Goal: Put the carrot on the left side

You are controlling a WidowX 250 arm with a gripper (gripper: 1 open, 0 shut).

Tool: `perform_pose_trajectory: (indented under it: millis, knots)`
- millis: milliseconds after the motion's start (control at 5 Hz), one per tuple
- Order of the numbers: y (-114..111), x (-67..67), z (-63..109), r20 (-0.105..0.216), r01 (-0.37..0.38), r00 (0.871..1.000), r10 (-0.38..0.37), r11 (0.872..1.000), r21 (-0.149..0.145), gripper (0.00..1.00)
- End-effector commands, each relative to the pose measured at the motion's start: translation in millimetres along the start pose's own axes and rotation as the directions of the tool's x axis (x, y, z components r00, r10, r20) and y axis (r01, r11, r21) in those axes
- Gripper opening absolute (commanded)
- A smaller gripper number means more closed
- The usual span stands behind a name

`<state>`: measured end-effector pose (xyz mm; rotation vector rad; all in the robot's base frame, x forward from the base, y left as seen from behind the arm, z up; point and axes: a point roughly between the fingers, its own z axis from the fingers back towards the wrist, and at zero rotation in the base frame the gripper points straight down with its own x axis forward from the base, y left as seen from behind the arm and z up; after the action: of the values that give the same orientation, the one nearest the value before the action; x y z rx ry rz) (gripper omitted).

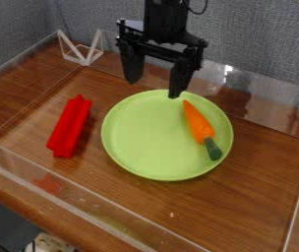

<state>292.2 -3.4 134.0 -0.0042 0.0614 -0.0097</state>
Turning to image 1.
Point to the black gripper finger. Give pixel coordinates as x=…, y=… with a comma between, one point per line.
x=133, y=62
x=181, y=76

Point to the clear acrylic corner bracket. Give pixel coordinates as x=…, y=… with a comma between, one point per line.
x=79, y=53

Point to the light green plate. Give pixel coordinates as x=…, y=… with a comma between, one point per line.
x=147, y=138

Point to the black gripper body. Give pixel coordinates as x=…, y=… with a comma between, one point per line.
x=168, y=43

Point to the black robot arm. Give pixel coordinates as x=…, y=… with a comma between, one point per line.
x=168, y=12

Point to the orange toy carrot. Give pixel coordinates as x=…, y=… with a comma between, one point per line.
x=202, y=130

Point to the clear acrylic enclosure walls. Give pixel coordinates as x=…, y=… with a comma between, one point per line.
x=240, y=208

